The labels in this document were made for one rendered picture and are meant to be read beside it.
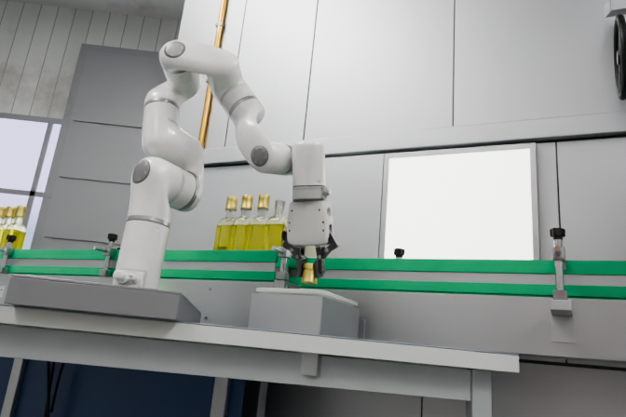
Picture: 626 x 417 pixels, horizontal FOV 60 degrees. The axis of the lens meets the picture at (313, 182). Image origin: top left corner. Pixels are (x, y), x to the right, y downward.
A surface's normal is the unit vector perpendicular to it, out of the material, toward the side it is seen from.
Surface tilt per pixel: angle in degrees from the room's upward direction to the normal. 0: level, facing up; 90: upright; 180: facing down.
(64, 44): 90
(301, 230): 109
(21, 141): 90
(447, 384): 90
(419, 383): 90
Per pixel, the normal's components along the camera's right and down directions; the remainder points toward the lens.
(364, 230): -0.42, -0.32
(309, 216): -0.34, -0.04
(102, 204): 0.06, -0.30
